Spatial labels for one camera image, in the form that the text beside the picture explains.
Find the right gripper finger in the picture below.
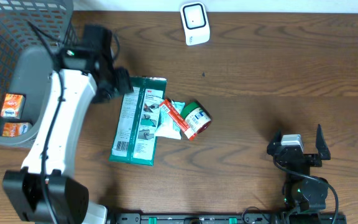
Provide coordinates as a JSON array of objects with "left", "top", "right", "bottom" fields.
[
  {"left": 315, "top": 124, "right": 330, "bottom": 155},
  {"left": 267, "top": 131, "right": 282, "bottom": 156}
]

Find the green sponge pack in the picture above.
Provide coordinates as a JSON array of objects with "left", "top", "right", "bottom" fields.
[{"left": 109, "top": 77, "right": 167, "bottom": 166}]

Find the teal white snack pouch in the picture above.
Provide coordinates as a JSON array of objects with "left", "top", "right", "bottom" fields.
[{"left": 155, "top": 106, "right": 181, "bottom": 140}]

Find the red white packet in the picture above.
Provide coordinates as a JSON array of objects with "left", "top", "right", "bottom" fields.
[{"left": 160, "top": 99, "right": 196, "bottom": 141}]

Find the green lid jar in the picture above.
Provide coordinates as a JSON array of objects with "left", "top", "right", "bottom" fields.
[{"left": 180, "top": 102, "right": 212, "bottom": 134}]

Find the orange juice carton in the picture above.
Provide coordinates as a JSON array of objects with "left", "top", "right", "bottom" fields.
[
  {"left": 2, "top": 123, "right": 32, "bottom": 137},
  {"left": 0, "top": 93, "right": 25, "bottom": 119}
]

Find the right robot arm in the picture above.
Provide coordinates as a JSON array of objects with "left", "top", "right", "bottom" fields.
[{"left": 267, "top": 125, "right": 339, "bottom": 223}]

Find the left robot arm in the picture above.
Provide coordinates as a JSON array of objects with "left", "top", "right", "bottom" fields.
[{"left": 2, "top": 44, "right": 133, "bottom": 223}]

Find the white barcode scanner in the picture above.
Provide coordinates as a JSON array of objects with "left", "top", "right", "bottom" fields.
[{"left": 180, "top": 2, "right": 211, "bottom": 46}]

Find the grey plastic mesh basket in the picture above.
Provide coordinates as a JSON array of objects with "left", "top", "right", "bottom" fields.
[{"left": 0, "top": 0, "right": 78, "bottom": 148}]

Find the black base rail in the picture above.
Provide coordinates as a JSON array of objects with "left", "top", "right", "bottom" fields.
[{"left": 107, "top": 213, "right": 347, "bottom": 224}]

